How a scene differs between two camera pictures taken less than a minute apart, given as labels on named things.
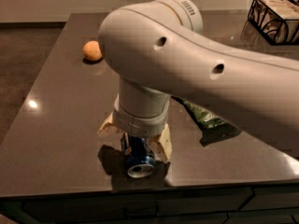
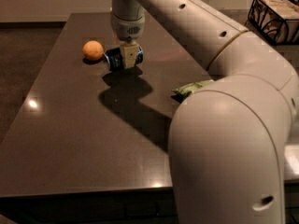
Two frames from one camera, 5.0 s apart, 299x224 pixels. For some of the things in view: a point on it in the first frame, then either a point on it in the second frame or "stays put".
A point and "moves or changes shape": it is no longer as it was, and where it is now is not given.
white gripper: x=139 y=124 to x=127 y=28
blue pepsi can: x=139 y=159 moves or changes shape
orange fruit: x=92 y=50 stays put
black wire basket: x=276 y=18 stays put
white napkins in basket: x=278 y=16 stays put
